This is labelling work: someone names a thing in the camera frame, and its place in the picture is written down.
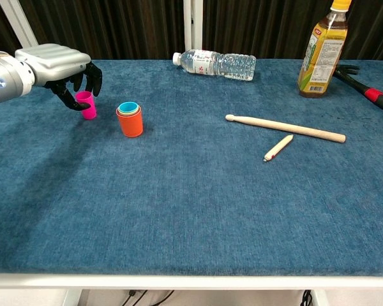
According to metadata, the wooden drumstick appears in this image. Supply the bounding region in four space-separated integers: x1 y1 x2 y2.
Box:
225 113 347 143

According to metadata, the short wooden pen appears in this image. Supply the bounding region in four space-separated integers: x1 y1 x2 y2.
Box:
262 134 294 163

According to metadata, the tea bottle with yellow cap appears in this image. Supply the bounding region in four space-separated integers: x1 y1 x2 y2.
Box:
296 0 352 99

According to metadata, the blue fabric table cover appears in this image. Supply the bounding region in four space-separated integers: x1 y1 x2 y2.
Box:
0 59 383 277

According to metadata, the white metal frame post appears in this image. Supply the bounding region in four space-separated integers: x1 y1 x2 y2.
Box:
0 0 39 48
182 0 204 60

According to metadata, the yellow plastic cup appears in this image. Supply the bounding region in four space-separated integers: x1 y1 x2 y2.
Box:
117 106 141 117

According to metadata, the red and black hammer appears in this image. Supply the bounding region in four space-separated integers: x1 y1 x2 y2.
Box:
333 64 383 118

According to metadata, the light blue plastic cup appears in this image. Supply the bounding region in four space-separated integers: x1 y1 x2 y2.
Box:
118 101 139 113

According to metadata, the black cable bundle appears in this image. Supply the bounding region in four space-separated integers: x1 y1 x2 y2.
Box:
121 289 175 306

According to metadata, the orange plastic cup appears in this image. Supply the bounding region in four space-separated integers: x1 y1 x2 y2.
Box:
116 105 145 138

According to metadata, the clear plastic water bottle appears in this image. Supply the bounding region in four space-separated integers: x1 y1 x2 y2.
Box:
172 48 257 82

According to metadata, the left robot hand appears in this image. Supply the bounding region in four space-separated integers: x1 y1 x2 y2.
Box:
14 43 103 112

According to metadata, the pink plastic cup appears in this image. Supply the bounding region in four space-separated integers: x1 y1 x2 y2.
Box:
75 91 98 121

